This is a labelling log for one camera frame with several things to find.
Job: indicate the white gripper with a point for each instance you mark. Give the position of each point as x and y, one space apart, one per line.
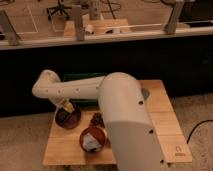
68 106

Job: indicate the purple bowl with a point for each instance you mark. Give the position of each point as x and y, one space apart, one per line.
68 120

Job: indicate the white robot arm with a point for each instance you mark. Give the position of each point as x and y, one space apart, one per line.
131 132

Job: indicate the red-brown bowl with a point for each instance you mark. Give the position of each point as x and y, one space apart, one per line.
96 133

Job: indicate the green box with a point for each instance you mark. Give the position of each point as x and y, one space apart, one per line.
78 76

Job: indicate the dark grape bunch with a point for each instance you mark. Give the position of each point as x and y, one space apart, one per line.
97 120

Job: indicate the white crumpled cloth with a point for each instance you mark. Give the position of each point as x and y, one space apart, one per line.
90 143

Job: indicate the black office chair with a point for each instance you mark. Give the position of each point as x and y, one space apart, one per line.
60 7

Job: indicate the grey middle post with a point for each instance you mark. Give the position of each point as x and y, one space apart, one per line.
78 22

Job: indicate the grey post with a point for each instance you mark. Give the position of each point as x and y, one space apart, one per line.
8 29
78 22
177 6

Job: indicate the grey left post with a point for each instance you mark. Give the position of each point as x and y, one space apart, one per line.
8 29

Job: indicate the grey right post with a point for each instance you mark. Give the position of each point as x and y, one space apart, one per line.
177 6

